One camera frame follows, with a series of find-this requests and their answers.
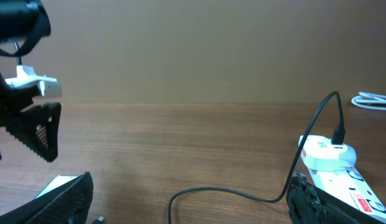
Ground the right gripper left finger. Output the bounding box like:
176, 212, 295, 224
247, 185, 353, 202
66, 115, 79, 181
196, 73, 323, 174
0, 172, 94, 224

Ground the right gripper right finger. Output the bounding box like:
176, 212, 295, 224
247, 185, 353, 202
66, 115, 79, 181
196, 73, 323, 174
286, 172, 384, 224

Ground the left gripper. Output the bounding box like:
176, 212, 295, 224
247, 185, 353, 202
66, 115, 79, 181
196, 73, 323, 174
0, 72, 62, 162

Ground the Samsung Galaxy smartphone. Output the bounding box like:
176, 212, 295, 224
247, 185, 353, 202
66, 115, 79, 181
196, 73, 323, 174
35, 175, 77, 199

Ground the black USB charging cable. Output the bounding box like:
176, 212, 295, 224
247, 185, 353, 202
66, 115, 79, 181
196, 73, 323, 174
92, 90, 347, 224

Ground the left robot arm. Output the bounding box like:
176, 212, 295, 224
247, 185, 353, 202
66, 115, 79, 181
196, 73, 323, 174
0, 0, 62, 162

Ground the white USB charger plug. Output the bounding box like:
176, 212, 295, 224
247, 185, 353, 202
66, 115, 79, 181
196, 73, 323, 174
300, 135, 357, 172

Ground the white power strip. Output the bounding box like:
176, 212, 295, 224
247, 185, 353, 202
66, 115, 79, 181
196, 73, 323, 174
307, 166, 386, 223

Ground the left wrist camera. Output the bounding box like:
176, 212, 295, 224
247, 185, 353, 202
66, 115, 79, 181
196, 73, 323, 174
5, 65, 62, 98

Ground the white coiled cable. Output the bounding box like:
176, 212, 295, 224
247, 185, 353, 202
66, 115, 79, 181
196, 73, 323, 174
351, 91, 386, 112

